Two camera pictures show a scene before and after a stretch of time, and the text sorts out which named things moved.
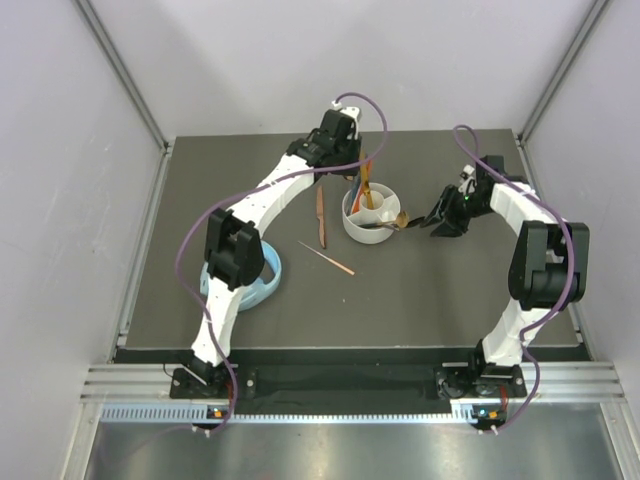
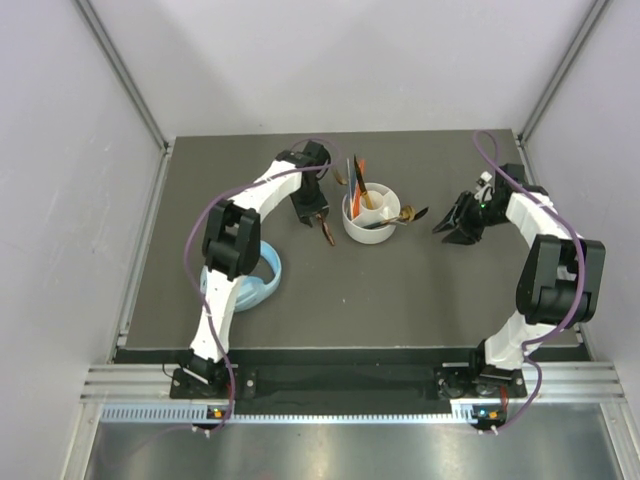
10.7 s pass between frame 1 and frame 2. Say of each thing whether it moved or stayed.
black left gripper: moved
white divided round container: stayed
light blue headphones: stayed
